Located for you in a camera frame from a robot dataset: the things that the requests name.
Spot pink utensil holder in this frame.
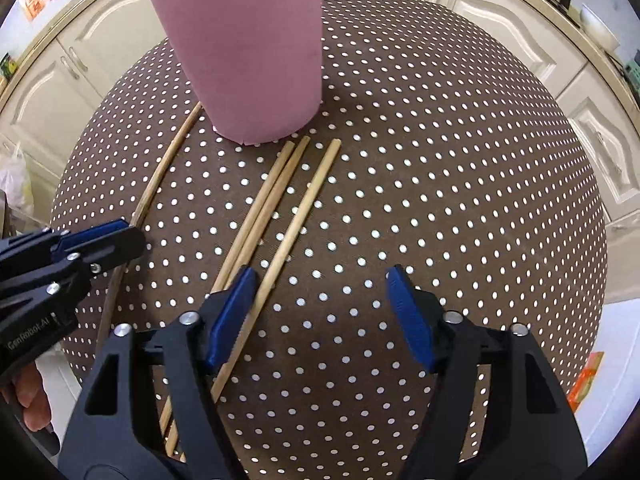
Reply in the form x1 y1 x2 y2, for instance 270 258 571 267
145 0 323 145

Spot person's left hand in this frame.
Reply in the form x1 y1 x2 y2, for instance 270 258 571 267
2 362 53 433

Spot long curved wooden stick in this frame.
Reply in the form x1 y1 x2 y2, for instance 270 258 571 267
95 101 203 346

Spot brown polka dot tablecloth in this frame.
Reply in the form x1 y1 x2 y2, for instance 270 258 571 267
50 0 608 480

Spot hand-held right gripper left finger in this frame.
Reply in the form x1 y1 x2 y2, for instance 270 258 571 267
59 266 258 480

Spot cream kitchen cabinets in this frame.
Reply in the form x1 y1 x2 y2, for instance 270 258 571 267
0 0 640 241

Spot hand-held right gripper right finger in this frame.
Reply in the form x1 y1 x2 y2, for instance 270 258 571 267
386 266 588 480

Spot white plastic bag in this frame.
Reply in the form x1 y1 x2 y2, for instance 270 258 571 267
0 142 36 211

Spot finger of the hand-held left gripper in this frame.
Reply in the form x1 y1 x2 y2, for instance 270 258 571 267
50 219 129 254
82 226 147 277

